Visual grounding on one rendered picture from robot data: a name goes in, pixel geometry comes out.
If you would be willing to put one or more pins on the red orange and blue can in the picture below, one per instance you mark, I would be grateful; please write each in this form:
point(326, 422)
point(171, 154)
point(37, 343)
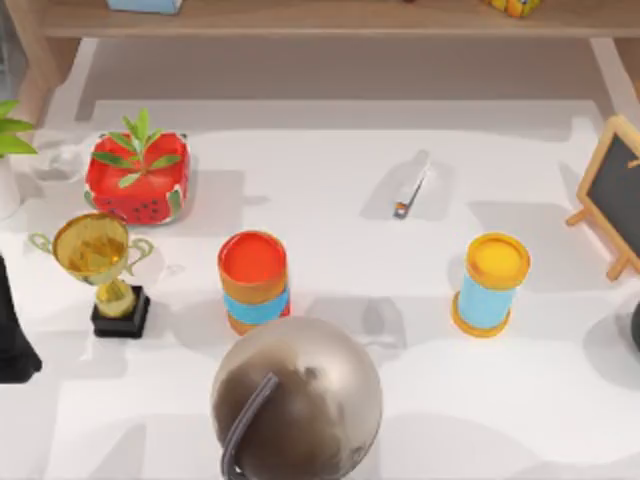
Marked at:
point(255, 282)

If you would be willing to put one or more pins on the grey globe with dark arc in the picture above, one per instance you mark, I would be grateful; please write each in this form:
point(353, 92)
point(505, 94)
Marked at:
point(300, 395)

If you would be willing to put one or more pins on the yellow and light blue can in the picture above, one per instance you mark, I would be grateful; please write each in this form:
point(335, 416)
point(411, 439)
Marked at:
point(492, 285)

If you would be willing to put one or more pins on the red watermelon plant pot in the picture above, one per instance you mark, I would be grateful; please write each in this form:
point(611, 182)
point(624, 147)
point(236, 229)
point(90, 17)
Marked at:
point(137, 182)

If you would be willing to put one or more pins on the wooden shelf unit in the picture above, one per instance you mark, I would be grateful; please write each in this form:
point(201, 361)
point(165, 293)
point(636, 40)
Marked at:
point(310, 22)

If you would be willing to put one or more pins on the gold trophy on black base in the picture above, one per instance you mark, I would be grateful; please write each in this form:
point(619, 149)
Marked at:
point(102, 260)

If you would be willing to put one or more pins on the light blue box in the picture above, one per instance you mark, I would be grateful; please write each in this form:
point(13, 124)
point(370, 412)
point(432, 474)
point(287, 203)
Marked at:
point(145, 4)

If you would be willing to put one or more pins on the wooden framed blackboard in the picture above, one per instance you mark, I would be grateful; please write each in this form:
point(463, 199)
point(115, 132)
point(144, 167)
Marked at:
point(615, 192)

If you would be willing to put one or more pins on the yellow and orange box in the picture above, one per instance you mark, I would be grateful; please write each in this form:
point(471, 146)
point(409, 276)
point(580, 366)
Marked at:
point(515, 5)

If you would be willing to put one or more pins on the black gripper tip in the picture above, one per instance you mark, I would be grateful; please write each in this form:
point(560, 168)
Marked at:
point(12, 325)

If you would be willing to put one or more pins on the green plant in white pot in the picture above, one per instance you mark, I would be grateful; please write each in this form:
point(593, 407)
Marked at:
point(7, 165)

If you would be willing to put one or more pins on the dark grey round object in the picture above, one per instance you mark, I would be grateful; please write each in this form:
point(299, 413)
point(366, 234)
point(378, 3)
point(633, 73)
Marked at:
point(635, 325)

